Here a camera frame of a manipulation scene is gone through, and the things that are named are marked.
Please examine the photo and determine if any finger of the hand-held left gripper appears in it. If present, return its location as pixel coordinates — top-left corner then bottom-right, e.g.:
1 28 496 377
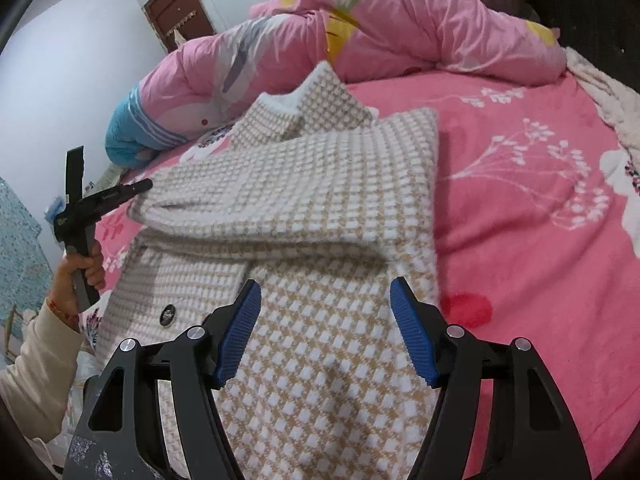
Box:
95 178 154 211

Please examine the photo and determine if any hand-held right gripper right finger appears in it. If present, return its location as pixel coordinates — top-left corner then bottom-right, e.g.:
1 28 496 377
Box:
389 276 593 480

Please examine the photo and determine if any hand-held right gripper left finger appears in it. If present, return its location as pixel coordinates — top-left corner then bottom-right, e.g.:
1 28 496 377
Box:
62 278 263 480

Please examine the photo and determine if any beige white checked coat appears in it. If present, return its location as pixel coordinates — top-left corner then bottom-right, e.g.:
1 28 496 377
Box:
87 60 451 480

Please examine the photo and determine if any person's left hand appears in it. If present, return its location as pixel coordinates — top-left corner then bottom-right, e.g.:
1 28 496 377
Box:
50 245 107 318

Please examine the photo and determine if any grey patterned mattress pad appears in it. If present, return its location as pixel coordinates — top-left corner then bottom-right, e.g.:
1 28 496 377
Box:
92 162 128 191

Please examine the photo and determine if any teal patterned cloth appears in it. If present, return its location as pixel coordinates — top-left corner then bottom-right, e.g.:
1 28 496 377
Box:
0 175 53 321

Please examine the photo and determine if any pink floral blanket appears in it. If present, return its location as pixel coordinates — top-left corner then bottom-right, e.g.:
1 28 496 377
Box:
82 67 640 480

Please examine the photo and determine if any wooden chair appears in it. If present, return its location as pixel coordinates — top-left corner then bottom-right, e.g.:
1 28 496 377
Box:
0 305 38 361

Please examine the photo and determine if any brown wooden door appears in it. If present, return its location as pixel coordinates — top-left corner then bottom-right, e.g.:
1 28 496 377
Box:
142 0 216 53

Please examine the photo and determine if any pink printed quilt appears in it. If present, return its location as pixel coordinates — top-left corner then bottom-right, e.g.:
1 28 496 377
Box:
105 0 568 166

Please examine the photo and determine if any cream fuzzy cloth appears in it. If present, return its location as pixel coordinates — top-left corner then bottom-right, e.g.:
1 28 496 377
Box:
565 47 640 153

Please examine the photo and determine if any black padded headboard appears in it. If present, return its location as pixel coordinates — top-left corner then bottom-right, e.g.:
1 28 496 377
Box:
500 0 640 111

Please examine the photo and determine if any red string bracelet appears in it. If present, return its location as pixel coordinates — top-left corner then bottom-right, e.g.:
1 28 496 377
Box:
47 299 81 321

